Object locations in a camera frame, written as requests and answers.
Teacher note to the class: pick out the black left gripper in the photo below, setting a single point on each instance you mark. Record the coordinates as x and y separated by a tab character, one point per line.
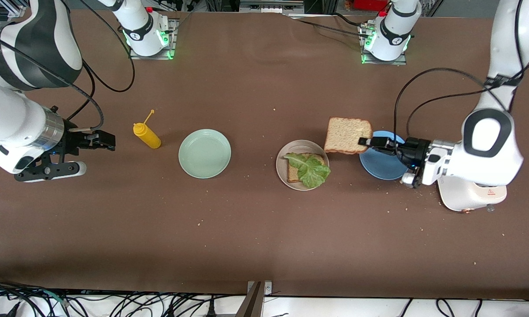
412	150

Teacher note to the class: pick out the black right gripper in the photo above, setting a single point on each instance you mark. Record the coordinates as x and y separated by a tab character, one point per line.
75	141

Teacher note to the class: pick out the brown bread slice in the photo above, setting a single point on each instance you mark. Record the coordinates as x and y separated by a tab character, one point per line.
293	174
345	134

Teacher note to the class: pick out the yellow mustard squeeze bottle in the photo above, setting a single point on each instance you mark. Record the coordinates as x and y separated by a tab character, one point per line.
149	138

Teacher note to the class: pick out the green lettuce leaf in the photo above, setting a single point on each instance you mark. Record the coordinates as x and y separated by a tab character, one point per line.
312	171

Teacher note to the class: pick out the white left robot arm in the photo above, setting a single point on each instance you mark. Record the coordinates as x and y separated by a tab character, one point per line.
506	167

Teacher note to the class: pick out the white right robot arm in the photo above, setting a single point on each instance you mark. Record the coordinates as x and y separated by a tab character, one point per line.
9	119

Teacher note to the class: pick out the blue plate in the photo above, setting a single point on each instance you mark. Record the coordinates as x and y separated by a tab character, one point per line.
379	167

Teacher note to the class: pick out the pale green plate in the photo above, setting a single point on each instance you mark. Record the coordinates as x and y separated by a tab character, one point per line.
205	154

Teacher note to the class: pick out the beige plate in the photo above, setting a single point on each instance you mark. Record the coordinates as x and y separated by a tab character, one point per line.
281	165

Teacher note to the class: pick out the white toaster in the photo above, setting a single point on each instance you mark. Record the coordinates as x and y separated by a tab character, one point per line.
471	198

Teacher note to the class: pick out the red box behind table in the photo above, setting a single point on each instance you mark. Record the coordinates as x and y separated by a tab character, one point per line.
370	4

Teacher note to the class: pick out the grey box behind table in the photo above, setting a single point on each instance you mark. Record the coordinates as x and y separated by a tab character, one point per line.
268	6

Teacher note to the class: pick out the black power plug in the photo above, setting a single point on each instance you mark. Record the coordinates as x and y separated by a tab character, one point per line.
211	308

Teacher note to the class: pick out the black left camera bracket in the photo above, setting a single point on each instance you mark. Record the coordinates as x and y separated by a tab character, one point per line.
418	176

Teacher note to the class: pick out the black camera bracket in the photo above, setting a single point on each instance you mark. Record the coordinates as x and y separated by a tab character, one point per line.
44	171
418	176

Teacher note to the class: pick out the black right camera bracket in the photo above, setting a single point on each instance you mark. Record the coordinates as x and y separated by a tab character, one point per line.
44	171

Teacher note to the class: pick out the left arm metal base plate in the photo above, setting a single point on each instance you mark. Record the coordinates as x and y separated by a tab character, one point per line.
396	62

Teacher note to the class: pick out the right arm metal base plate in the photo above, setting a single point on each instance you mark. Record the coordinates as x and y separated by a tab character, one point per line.
134	56

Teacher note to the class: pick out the aluminium frame rail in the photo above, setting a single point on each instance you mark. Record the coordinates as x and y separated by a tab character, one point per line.
15	12

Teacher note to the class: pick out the metal table edge bracket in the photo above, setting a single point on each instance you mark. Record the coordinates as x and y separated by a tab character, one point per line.
253	304

